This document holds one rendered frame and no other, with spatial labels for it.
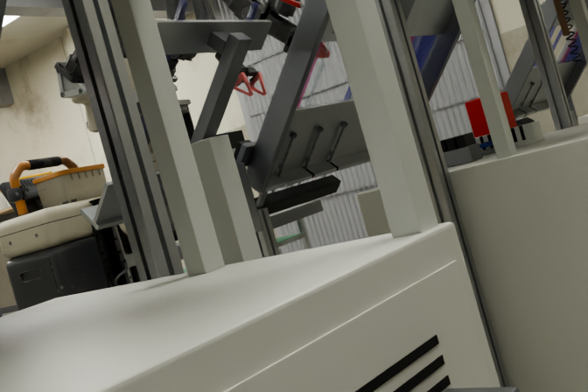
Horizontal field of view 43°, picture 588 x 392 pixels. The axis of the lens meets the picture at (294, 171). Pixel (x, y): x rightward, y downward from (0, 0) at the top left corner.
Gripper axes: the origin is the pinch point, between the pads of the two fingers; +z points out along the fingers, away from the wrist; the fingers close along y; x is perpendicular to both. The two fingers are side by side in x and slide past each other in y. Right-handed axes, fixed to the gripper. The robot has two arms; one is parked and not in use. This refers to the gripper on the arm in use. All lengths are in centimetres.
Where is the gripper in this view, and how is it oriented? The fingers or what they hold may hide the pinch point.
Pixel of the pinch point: (325, 53)
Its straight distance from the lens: 189.0
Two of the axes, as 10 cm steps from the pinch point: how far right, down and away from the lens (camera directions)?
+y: 6.2, -1.6, 7.6
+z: 7.2, 5.0, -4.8
